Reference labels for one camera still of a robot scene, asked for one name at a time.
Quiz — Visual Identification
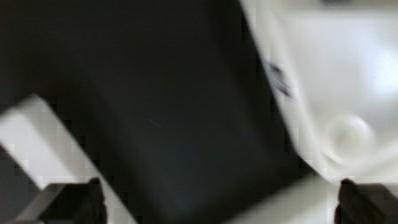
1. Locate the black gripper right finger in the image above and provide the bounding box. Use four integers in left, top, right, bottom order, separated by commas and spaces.
335, 179, 398, 224

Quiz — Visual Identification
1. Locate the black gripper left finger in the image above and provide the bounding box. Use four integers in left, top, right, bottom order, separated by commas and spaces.
15, 178, 109, 224

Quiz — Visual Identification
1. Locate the white desk top panel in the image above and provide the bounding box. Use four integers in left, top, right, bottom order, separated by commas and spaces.
241, 0, 398, 183

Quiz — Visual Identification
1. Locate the white L-shaped fixture wall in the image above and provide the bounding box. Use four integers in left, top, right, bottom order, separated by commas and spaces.
0, 96, 340, 224

